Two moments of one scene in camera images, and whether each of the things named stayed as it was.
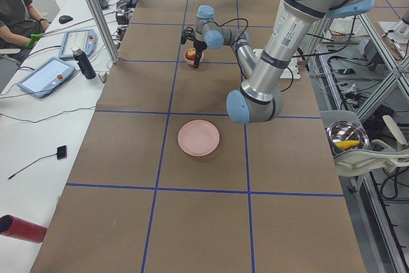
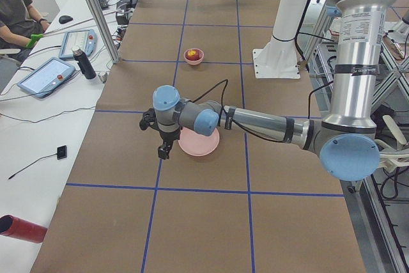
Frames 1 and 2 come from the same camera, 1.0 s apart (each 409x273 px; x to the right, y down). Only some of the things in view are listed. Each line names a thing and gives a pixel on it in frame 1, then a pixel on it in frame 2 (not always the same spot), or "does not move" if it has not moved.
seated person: [18, 23] does not move
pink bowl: [192, 62] does not move
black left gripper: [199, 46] → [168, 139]
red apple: [191, 54] does not move
